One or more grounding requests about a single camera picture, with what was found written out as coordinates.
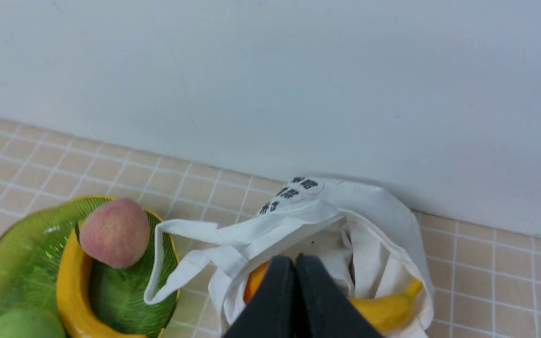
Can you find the yellow banana in bag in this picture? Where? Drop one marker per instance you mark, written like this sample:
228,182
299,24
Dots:
392,312

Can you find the yellow banana on plate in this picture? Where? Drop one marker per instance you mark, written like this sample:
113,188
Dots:
72,295

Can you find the pink peach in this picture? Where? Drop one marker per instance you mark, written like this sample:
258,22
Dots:
117,233

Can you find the white canvas tote bag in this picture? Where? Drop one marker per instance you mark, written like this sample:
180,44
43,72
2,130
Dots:
367,239

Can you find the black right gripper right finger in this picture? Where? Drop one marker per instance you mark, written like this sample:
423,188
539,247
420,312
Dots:
321,309

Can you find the orange tangerine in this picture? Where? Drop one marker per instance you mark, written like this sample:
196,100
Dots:
253,281

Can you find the green glass fruit plate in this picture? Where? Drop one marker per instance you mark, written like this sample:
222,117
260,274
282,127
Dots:
30,255

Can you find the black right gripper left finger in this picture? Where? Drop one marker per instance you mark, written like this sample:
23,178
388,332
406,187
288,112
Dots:
270,312

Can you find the green apple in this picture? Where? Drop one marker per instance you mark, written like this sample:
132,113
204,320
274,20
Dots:
30,323

